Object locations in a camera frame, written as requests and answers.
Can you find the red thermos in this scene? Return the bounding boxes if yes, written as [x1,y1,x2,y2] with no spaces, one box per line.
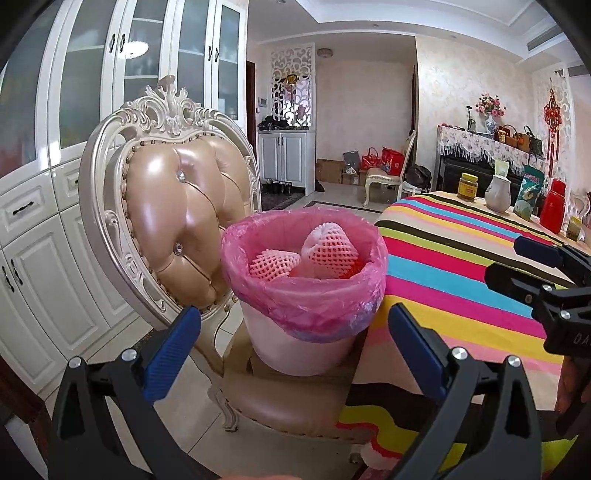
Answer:
[539,179,568,234]

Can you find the green snack bag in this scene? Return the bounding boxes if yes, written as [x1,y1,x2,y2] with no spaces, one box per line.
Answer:
[514,165,546,221]

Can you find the red Chinese knot ornament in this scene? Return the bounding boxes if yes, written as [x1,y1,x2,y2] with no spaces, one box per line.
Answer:
[543,78,564,160]

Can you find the black handbag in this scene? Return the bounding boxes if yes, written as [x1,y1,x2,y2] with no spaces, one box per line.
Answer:
[524,124,544,155]

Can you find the white bin with pink liner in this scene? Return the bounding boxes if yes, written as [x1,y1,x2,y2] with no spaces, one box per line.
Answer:
[221,208,389,377]

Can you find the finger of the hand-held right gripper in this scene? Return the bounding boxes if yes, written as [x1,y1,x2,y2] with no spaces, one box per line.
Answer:
[514,235,591,288]
[485,262,555,322]

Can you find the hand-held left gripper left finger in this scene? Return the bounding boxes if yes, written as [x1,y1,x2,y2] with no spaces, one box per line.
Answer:
[48,305,218,480]

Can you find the striped multicolour tablecloth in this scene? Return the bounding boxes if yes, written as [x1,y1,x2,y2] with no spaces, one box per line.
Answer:
[337,193,591,480]

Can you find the white ceramic jar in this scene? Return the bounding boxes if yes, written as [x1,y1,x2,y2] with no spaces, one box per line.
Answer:
[485,173,512,213]

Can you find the white carved side chair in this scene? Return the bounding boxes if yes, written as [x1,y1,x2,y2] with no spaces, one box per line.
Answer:
[363,130,417,207]

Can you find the red gift box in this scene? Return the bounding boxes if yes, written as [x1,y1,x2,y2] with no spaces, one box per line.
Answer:
[381,148,406,175]

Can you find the person's right hand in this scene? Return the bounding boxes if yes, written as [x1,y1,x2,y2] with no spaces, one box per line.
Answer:
[555,356,578,416]

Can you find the white lattice screen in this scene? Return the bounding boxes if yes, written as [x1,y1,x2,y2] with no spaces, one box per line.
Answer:
[531,69,574,185]
[270,44,317,132]

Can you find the black piano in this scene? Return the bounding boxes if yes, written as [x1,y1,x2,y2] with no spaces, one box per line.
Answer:
[438,154,527,195]

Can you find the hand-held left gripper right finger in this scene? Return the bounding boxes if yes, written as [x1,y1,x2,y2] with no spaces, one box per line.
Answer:
[388,302,543,480]

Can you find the ornate beige leather chair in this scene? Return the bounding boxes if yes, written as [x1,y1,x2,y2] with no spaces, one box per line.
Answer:
[78,76,370,444]

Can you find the black bag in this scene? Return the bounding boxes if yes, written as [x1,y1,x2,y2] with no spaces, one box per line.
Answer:
[406,165,432,190]

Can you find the tall white glass-door cabinet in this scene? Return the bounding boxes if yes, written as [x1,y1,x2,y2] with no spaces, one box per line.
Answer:
[0,0,247,402]

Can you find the floral lace piano cover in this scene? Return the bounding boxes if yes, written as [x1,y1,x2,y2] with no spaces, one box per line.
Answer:
[436,124,550,178]

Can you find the blue white vase with flowers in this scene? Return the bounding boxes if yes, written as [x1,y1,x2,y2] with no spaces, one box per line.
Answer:
[475,92,508,134]

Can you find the brown cardboard box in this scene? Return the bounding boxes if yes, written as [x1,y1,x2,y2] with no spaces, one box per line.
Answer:
[316,159,345,184]

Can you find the pink foam fruit net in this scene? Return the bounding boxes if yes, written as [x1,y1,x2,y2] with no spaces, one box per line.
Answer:
[249,249,301,280]
[301,224,362,279]

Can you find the low white cabinet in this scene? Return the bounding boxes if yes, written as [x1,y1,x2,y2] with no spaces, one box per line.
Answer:
[257,130,317,195]

